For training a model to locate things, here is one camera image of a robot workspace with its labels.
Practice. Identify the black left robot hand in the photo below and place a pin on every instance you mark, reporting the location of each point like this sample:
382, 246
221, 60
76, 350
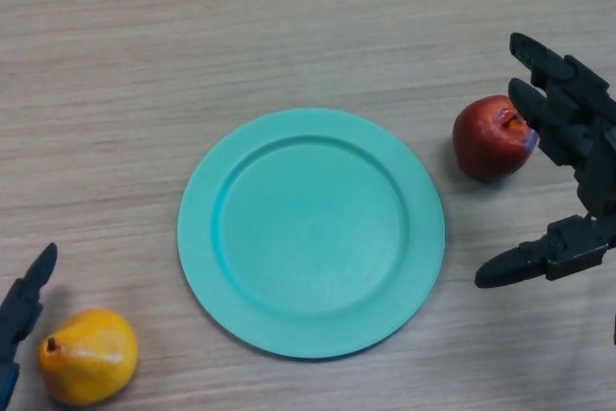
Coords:
17, 319

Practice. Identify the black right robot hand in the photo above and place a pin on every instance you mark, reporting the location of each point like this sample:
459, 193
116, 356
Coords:
587, 122

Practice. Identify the yellow pear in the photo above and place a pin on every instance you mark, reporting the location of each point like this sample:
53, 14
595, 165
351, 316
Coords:
91, 363

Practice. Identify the green round plate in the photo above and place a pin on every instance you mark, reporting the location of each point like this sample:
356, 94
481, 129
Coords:
313, 238

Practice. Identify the red apple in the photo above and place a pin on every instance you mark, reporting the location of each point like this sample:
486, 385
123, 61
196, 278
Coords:
486, 146

